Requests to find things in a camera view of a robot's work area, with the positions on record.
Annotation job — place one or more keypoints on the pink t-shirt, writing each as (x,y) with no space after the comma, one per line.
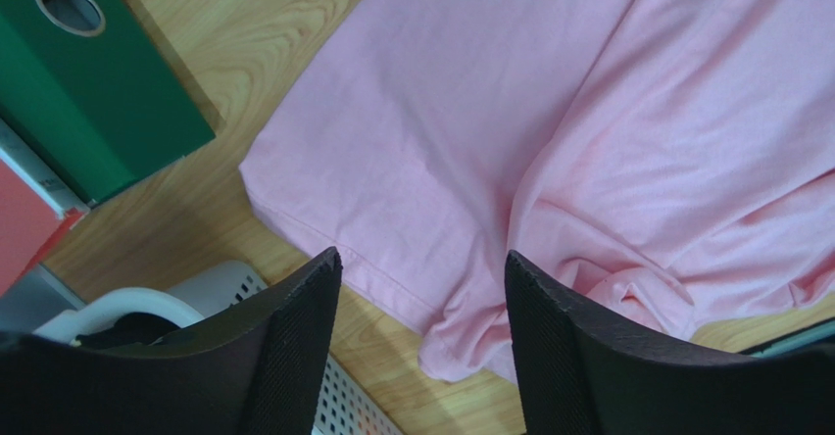
(673,160)

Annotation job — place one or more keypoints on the red binder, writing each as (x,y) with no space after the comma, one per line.
(37,208)

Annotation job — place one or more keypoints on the white laundry basket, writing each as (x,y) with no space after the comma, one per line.
(215,310)

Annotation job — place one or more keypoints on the green binder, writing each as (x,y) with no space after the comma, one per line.
(85,87)

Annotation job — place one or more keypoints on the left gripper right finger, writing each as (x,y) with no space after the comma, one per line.
(584,369)

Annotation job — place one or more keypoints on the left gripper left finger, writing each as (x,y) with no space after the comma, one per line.
(255,368)

